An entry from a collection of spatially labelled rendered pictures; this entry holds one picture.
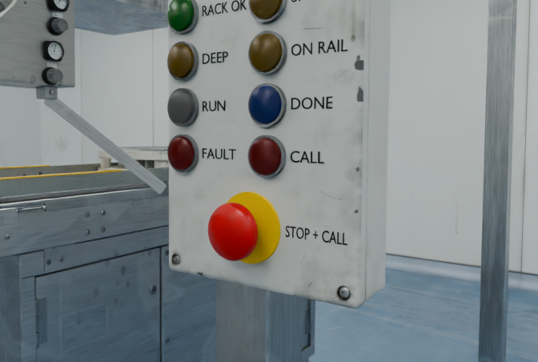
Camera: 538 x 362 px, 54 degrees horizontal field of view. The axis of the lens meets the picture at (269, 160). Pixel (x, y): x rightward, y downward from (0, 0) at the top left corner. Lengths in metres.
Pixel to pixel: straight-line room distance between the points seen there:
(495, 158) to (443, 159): 2.56
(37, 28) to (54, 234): 0.40
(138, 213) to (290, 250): 0.92
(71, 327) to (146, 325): 0.23
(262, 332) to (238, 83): 0.22
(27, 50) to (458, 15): 3.42
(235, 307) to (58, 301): 0.79
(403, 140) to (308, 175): 3.78
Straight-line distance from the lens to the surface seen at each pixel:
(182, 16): 0.42
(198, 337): 1.59
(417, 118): 4.10
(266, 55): 0.36
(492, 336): 1.58
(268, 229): 0.37
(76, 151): 6.62
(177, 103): 0.41
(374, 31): 0.36
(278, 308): 0.48
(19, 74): 1.05
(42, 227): 1.12
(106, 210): 1.20
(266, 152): 0.36
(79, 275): 1.25
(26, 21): 1.07
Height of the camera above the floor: 1.04
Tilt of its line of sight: 3 degrees down
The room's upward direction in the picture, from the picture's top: straight up
